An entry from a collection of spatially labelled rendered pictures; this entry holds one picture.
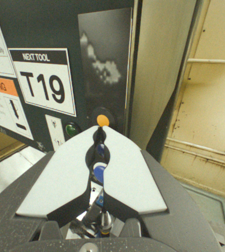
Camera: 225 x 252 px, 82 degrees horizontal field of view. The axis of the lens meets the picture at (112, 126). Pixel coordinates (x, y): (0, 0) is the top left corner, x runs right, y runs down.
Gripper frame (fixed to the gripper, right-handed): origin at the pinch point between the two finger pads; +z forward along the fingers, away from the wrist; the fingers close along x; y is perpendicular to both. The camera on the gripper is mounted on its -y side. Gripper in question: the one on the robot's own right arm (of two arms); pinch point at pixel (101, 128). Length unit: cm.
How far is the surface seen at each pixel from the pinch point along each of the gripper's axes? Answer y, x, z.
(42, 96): -1.1, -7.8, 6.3
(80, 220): 73, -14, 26
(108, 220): 46.9, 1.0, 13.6
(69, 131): 2.5, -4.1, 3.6
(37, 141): 8.1, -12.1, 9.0
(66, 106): -0.5, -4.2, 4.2
